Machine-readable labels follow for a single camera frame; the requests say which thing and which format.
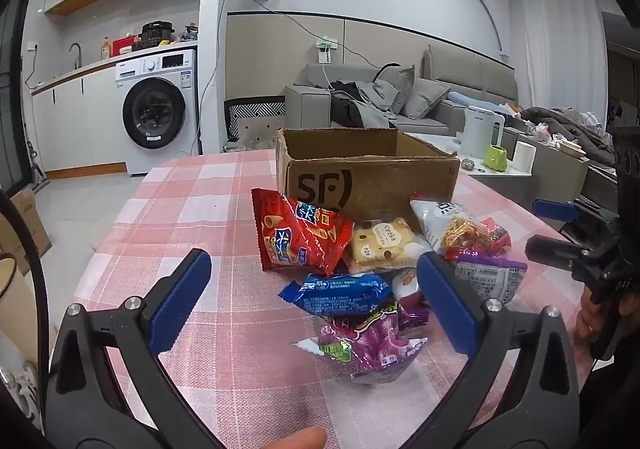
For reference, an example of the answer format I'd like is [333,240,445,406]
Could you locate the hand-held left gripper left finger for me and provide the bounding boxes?
[45,248,221,449]

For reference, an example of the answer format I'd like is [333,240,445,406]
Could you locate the purple snack packet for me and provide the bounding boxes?
[292,301,431,382]

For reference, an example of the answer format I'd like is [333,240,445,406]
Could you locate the person's left hand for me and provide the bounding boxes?
[264,425,327,449]

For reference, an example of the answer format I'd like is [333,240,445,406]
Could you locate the small green container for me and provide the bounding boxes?
[483,144,507,171]

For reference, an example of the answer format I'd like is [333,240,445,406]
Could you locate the white tissue roll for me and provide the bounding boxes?
[511,140,537,175]

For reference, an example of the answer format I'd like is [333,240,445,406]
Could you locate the grey cushion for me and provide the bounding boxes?
[372,65,416,112]
[402,78,451,120]

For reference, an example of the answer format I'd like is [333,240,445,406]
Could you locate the black cable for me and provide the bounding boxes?
[200,0,396,80]

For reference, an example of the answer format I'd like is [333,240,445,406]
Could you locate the white washing machine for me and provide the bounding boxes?
[115,49,201,176]

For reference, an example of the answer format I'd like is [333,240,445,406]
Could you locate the dark jacket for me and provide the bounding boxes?
[330,80,396,128]

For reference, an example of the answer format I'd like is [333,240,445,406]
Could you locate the white wall socket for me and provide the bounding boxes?
[316,36,338,65]

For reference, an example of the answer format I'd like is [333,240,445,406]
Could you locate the black pressure cooker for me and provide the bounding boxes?
[141,20,176,46]

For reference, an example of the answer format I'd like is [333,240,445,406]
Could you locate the marble coffee table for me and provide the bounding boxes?
[400,129,591,230]

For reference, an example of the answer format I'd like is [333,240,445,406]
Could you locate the white electric kettle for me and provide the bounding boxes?
[460,106,505,159]

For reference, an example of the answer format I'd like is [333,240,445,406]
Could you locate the red and white packet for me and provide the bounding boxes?
[391,268,426,307]

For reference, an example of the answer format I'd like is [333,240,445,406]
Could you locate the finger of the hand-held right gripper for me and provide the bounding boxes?
[531,198,618,242]
[525,234,608,280]

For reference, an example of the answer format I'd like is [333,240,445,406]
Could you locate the yellow bread packet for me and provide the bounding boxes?
[345,218,431,272]

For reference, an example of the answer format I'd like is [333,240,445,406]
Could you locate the person's right hand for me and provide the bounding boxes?
[575,286,638,355]

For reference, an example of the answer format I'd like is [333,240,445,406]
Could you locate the blue snack packet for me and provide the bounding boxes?
[278,273,392,317]

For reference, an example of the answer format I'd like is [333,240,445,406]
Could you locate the purple packet with white label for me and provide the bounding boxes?
[445,249,528,304]

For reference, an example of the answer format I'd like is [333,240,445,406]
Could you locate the brown cardboard box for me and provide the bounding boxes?
[275,128,461,222]

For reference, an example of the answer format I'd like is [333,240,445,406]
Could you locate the grey blanket pile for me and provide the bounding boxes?
[520,106,618,165]

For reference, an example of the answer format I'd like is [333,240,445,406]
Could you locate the pink checked tablecloth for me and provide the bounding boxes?
[70,149,596,449]

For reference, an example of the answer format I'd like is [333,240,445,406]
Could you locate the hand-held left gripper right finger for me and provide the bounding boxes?
[400,251,583,449]

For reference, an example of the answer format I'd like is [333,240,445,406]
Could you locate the white curtain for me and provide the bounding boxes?
[507,0,608,112]

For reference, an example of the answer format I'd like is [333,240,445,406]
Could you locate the grey sofa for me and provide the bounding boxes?
[285,46,521,137]

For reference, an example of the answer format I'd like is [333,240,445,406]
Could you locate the small red snack packet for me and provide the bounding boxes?
[480,218,512,252]

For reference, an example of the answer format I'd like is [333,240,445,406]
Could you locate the cardboard box on floor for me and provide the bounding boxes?
[0,189,51,275]

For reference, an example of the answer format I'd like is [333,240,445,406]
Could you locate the light blue pillow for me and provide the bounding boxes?
[447,92,506,112]

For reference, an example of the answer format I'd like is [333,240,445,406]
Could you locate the white lower kitchen cabinets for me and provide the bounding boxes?
[31,60,128,175]

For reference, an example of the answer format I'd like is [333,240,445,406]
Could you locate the white noodle snack packet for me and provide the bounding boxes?
[410,199,493,255]

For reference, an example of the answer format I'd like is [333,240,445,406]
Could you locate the white shoes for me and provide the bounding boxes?
[0,359,41,420]

